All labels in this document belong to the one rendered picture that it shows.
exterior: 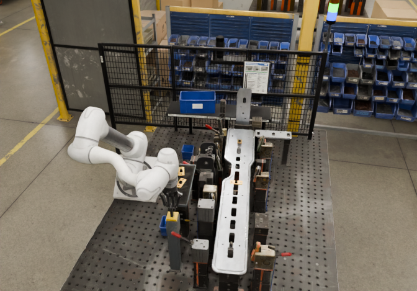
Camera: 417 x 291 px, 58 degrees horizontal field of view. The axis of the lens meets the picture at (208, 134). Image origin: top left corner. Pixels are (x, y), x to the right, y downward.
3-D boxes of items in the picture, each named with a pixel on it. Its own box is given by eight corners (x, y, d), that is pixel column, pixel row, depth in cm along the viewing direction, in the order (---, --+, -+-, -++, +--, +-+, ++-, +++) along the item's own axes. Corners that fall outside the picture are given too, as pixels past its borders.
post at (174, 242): (180, 272, 232) (177, 223, 207) (169, 271, 232) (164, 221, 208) (183, 262, 238) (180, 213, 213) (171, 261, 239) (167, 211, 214)
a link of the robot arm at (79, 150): (84, 162, 203) (90, 138, 205) (59, 158, 210) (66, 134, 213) (99, 167, 214) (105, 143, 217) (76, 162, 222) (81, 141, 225)
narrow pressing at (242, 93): (249, 125, 314) (252, 89, 295) (235, 124, 316) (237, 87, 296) (249, 125, 315) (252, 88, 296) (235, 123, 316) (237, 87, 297)
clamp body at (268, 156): (270, 183, 300) (274, 147, 280) (255, 182, 301) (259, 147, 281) (270, 175, 307) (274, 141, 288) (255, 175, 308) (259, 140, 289)
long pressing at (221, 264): (251, 276, 197) (252, 274, 196) (208, 272, 199) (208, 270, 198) (255, 130, 310) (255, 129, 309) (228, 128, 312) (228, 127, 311)
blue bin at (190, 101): (215, 113, 324) (215, 100, 317) (179, 113, 324) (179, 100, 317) (215, 103, 338) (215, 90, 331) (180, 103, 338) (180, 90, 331)
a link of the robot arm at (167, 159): (164, 165, 199) (151, 181, 189) (162, 141, 190) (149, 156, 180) (183, 171, 195) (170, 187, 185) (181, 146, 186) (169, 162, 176)
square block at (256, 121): (258, 156, 328) (262, 121, 308) (249, 156, 329) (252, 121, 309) (259, 151, 335) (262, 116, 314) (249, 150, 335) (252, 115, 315)
